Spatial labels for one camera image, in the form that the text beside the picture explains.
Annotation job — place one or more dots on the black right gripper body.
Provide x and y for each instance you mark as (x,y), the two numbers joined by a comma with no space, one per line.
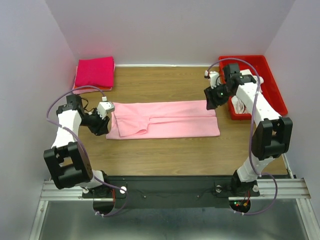
(219,94)

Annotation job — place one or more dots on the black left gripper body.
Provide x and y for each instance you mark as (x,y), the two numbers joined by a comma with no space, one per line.
(94,122)

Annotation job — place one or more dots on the light pink t-shirt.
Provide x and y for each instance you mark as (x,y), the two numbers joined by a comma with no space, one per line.
(163,120)

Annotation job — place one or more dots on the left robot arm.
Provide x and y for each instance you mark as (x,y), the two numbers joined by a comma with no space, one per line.
(67,161)

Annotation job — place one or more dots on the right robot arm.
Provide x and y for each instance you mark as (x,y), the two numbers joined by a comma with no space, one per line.
(270,133)

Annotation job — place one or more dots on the white crumpled t-shirt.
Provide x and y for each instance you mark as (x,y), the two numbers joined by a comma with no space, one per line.
(238,105)

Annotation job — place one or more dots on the folded orange t-shirt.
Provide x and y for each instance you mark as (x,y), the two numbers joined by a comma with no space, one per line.
(77,88)

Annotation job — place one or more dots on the red plastic bin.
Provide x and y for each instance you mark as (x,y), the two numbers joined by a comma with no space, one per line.
(269,87)

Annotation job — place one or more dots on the folded magenta t-shirt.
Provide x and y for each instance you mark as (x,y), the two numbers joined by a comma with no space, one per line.
(98,72)

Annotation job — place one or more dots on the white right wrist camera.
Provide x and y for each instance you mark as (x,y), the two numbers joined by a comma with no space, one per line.
(213,77)

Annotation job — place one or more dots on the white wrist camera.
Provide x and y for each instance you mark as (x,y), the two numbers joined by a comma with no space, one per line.
(213,77)
(105,107)

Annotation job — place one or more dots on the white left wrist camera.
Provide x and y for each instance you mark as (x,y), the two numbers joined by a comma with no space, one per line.
(105,107)

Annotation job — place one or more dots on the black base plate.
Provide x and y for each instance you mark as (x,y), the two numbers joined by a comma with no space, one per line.
(171,192)

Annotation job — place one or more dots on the aluminium frame rail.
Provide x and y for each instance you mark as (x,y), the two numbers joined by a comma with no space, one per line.
(295,188)

